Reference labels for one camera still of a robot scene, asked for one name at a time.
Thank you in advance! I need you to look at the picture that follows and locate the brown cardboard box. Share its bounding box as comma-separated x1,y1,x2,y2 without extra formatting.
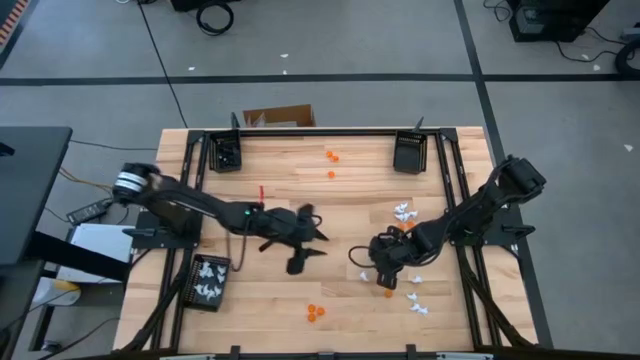
243,103,317,129

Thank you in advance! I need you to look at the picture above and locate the black desk leg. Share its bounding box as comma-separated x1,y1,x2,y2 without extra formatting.
28,230,132,284

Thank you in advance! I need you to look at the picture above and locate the black power strip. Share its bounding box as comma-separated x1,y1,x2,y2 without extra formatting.
65,198,114,226

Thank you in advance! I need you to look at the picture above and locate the black hose coil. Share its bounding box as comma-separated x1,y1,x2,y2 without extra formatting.
613,37,640,79

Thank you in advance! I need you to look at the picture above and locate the thin black floor cable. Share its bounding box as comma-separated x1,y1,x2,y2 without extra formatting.
68,138,159,152

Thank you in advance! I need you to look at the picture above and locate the right arm cable loop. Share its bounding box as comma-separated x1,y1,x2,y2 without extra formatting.
347,244,382,270

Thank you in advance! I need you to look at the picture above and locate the black equipment box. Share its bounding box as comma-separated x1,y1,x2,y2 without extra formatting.
169,0,242,13

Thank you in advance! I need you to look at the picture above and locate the black monitor left edge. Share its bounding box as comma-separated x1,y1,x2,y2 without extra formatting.
0,126,74,266

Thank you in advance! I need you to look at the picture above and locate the black plastic tray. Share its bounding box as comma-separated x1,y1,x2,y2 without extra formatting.
208,129,244,174
180,253,232,314
392,129,429,176

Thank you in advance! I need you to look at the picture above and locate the white and yellow bag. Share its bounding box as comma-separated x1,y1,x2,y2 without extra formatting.
29,277,83,308

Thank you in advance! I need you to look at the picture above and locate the yellow floor cable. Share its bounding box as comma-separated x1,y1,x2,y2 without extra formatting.
57,166,119,194

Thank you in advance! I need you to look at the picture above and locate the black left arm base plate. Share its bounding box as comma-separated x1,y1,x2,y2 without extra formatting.
122,209,204,251

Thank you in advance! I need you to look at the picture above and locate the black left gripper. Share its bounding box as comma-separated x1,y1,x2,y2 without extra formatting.
257,202,330,276

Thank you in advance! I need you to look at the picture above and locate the white box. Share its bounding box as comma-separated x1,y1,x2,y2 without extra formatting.
55,222,137,285

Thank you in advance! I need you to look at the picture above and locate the orange black striped mat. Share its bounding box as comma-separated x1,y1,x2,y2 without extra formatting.
0,0,32,49

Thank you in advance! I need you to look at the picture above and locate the arm cable loop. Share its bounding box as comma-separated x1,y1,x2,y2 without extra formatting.
347,244,382,270
227,230,250,274

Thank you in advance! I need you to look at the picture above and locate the black cable coil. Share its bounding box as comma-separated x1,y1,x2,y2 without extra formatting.
195,0,236,37

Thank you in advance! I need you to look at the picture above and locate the black cable by case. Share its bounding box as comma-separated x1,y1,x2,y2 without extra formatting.
553,25,624,64

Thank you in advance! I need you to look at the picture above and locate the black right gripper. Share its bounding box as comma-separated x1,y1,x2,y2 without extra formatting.
368,225,419,291

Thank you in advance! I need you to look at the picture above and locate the black equipment case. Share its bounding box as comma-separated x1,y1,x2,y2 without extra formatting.
506,0,612,44

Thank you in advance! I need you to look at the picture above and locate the left arm cable loop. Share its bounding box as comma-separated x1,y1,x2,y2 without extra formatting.
227,230,250,274

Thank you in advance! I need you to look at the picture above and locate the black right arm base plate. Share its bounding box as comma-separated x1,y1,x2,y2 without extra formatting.
444,206,537,248

